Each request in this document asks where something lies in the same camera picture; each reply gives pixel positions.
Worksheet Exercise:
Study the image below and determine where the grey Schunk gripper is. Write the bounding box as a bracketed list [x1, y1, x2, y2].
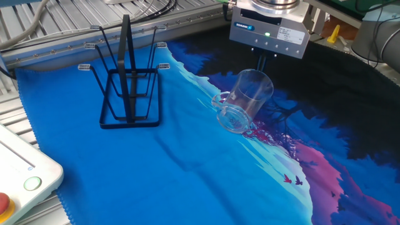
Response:
[229, 0, 311, 73]

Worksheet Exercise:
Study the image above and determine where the clear plastic cup with handle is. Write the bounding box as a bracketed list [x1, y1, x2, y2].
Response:
[211, 68, 275, 135]

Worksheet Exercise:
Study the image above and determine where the yellow plastic object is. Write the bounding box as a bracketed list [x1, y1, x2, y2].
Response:
[326, 24, 341, 44]

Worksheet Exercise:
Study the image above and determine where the blue landscape print cloth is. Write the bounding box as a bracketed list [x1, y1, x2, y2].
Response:
[15, 23, 400, 225]

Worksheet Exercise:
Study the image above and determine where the white teach pendant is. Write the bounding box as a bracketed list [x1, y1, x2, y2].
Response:
[0, 123, 65, 225]

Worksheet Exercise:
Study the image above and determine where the black cable with green connector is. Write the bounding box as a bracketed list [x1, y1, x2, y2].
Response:
[217, 0, 237, 23]

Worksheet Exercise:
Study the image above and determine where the grey aluminium post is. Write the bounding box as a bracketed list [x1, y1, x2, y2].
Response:
[312, 7, 326, 35]

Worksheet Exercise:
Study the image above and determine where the black wire cup rack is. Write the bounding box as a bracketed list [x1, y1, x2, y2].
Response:
[77, 14, 171, 130]

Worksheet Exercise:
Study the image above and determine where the aluminium table edge rail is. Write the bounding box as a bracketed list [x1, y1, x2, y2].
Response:
[0, 4, 235, 71]

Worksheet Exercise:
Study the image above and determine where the thick grey cable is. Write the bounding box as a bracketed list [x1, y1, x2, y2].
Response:
[0, 0, 51, 51]

